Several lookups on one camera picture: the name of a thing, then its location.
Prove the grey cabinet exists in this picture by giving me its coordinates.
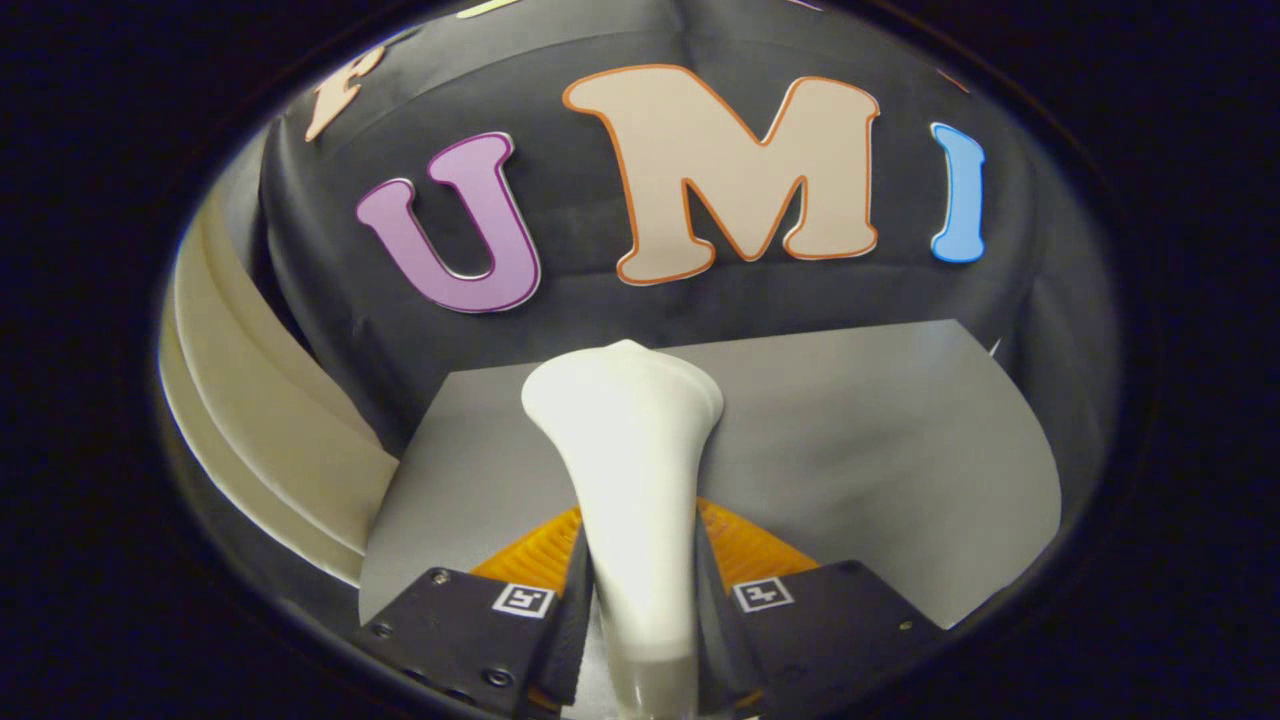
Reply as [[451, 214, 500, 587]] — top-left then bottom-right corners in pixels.
[[358, 320, 1063, 631]]

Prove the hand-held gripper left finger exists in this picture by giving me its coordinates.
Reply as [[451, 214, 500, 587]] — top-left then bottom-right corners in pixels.
[[355, 505, 597, 720]]

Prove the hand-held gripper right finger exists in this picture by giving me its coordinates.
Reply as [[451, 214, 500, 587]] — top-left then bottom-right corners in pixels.
[[694, 497, 947, 716]]

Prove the cream button shirt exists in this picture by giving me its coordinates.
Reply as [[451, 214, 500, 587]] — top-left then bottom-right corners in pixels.
[[158, 190, 402, 589]]

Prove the white garment steamer head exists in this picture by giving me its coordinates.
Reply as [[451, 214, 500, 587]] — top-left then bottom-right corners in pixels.
[[521, 339, 725, 720]]

